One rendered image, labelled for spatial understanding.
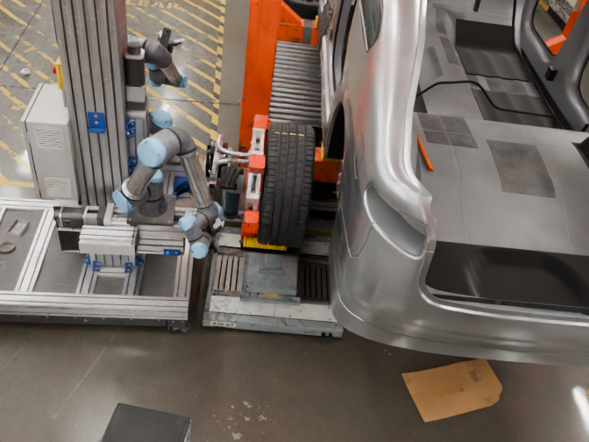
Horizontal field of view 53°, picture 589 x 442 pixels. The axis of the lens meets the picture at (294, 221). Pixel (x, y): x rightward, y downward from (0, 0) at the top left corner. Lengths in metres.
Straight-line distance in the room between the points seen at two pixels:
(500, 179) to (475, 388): 1.21
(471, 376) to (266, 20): 2.31
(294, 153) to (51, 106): 1.17
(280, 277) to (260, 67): 1.22
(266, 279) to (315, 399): 0.75
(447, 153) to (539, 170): 0.52
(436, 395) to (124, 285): 1.87
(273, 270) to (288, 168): 0.89
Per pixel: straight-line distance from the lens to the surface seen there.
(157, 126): 3.26
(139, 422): 2.85
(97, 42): 2.71
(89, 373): 3.42
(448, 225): 3.08
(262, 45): 3.27
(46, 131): 2.96
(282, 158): 2.87
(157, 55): 3.07
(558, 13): 8.84
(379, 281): 2.28
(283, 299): 3.53
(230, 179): 2.92
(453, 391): 3.60
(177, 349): 3.46
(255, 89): 3.40
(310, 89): 5.26
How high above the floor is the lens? 2.84
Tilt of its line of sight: 42 degrees down
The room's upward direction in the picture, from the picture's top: 10 degrees clockwise
